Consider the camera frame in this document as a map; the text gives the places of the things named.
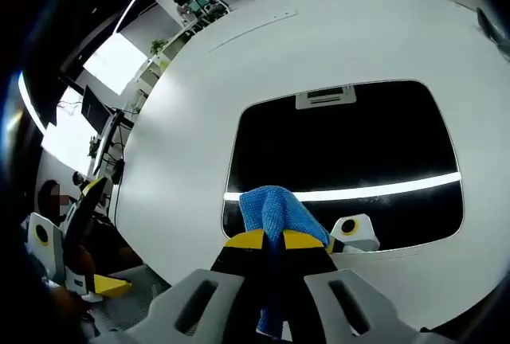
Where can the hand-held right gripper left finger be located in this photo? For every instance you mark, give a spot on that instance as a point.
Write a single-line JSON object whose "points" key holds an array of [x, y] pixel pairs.
{"points": [[191, 304]]}

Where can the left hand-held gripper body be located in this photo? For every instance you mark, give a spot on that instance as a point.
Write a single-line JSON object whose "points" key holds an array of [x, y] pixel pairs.
{"points": [[44, 252]]}

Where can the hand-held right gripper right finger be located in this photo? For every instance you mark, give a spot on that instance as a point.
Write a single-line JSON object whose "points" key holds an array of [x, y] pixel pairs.
{"points": [[350, 300]]}

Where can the blue cleaning cloth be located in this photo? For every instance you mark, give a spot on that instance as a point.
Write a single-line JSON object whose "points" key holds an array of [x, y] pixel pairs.
{"points": [[271, 208]]}

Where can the person's left hand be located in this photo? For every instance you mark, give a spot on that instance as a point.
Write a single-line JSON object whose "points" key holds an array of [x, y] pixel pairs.
{"points": [[67, 302]]}

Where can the grey mesh chair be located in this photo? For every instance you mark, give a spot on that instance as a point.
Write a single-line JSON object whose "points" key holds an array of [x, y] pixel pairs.
{"points": [[131, 300]]}

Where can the green potted plant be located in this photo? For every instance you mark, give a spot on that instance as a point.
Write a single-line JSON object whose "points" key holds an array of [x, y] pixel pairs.
{"points": [[93, 147], [158, 46]]}

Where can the black computer monitor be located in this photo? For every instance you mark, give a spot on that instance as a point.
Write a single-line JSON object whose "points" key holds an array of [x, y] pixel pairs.
{"points": [[95, 108]]}

